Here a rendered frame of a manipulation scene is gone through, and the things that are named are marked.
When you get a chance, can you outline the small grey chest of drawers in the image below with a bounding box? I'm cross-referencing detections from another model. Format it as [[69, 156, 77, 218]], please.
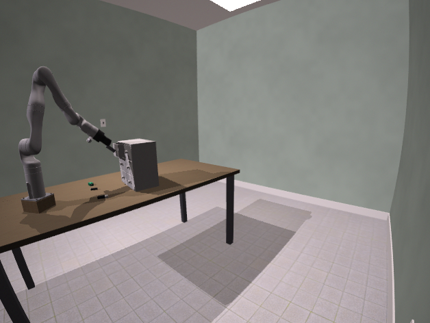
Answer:
[[118, 139, 159, 192]]

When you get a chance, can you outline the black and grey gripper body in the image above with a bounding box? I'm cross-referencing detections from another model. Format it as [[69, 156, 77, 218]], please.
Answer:
[[87, 126, 111, 146]]

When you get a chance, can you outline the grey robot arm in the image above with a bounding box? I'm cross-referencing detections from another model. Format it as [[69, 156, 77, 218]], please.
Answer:
[[18, 66, 92, 199]]

